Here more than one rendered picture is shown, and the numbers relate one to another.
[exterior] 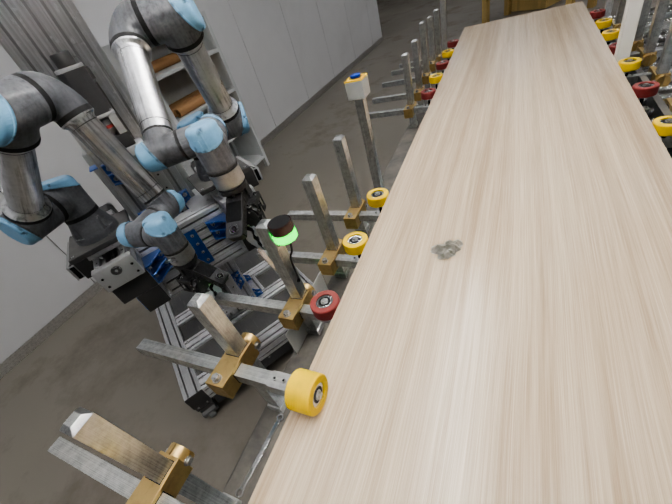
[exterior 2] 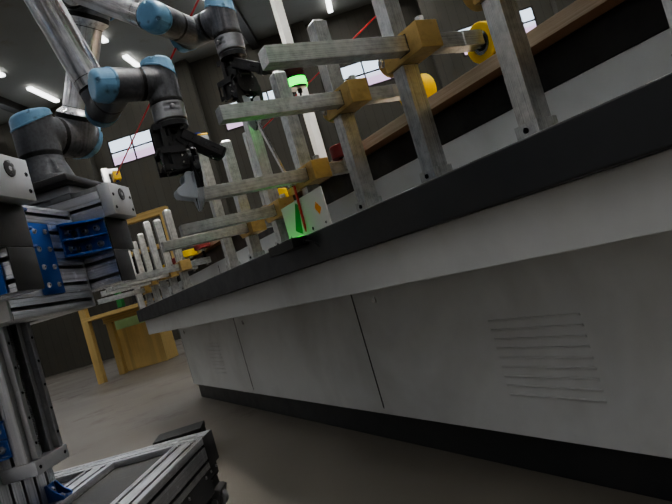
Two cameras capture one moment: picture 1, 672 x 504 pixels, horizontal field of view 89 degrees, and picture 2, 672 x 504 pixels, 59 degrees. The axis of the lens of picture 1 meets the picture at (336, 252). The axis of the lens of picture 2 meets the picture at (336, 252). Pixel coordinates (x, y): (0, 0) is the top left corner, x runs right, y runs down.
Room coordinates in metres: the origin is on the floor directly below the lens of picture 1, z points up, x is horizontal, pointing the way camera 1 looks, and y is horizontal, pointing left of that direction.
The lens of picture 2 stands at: (0.00, 1.51, 0.59)
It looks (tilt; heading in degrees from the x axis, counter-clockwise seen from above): 2 degrees up; 297
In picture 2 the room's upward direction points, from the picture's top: 16 degrees counter-clockwise
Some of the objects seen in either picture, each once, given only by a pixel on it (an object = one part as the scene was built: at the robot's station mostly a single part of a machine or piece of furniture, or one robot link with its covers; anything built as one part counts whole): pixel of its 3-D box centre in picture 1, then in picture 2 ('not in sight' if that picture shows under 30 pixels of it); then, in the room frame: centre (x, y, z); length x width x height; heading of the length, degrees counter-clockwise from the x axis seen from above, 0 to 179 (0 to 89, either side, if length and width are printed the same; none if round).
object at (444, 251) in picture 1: (447, 246); not in sight; (0.66, -0.29, 0.91); 0.09 x 0.07 x 0.02; 90
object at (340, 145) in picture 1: (353, 194); (243, 208); (1.14, -0.14, 0.88); 0.04 x 0.04 x 0.48; 56
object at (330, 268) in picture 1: (333, 256); (279, 210); (0.91, 0.01, 0.81); 0.14 x 0.06 x 0.05; 146
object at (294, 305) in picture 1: (299, 305); (311, 175); (0.70, 0.15, 0.84); 0.14 x 0.06 x 0.05; 146
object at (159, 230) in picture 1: (164, 233); (159, 82); (0.87, 0.43, 1.12); 0.09 x 0.08 x 0.11; 62
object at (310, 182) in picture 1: (330, 237); (270, 191); (0.93, 0.00, 0.87); 0.04 x 0.04 x 0.48; 56
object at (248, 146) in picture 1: (198, 118); not in sight; (3.71, 0.84, 0.77); 0.90 x 0.45 x 1.55; 143
